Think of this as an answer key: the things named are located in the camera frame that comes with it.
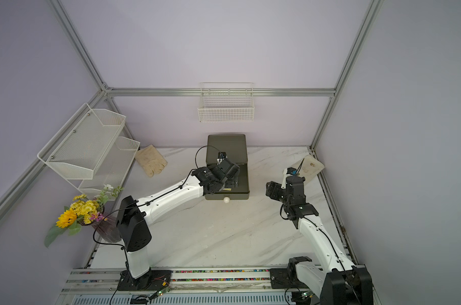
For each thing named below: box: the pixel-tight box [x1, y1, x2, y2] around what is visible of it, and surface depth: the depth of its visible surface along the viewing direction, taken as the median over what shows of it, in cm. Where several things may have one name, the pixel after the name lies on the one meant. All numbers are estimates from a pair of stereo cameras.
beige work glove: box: [134, 144, 168, 178], surface depth 116 cm
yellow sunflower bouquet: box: [44, 184, 124, 248], surface depth 67 cm
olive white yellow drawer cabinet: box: [206, 134, 249, 176], surface depth 96 cm
